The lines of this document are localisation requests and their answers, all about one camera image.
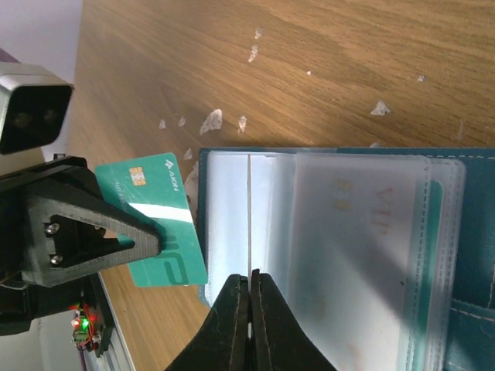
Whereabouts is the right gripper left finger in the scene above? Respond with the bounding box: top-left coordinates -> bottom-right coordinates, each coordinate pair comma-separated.
167,274 -> 248,370

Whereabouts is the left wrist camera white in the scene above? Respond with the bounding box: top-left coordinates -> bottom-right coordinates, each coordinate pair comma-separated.
1,62 -> 73,155

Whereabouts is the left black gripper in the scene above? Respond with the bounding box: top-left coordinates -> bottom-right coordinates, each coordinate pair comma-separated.
1,167 -> 160,336

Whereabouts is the pink white credit card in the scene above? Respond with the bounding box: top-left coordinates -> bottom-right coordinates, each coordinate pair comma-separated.
293,165 -> 427,352

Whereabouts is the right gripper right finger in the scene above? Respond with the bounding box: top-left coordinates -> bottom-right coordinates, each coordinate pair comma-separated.
250,269 -> 335,370

